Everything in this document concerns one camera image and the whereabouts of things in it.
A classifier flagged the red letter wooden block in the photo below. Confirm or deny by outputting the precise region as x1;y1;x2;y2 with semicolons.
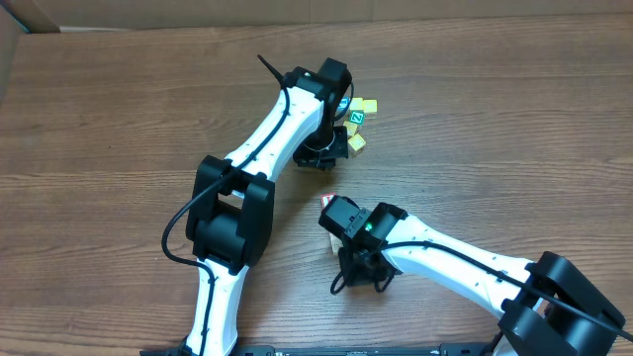
320;193;336;209

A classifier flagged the yellow wooden block upper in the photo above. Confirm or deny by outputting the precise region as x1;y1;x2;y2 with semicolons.
343;121;359;137

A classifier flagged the yellow wooden block left top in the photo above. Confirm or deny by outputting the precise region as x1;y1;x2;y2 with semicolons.
349;97;364;112

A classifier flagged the yellow wooden block far top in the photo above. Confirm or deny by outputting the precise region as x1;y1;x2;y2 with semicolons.
362;99;378;115

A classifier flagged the green letter wooden block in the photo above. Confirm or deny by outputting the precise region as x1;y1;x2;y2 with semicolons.
348;111;366;126

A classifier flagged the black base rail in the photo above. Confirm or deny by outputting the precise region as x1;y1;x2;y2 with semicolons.
228;342;493;356

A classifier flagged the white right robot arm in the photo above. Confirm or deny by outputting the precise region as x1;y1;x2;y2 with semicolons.
319;197;632;355

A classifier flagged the yellow wooden block lower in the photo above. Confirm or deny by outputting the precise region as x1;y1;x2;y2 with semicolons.
347;133;367;156

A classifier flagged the white letter wooden block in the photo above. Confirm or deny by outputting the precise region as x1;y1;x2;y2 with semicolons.
329;233;343;255

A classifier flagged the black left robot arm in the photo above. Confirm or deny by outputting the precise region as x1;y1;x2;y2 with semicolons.
175;58;352;355

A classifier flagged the blue letter wooden block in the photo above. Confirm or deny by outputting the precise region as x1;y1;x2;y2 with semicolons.
337;96;350;112

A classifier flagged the yellow wooden block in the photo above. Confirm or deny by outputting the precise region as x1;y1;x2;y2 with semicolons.
343;121;359;137
349;97;364;112
362;99;378;115
347;133;367;156

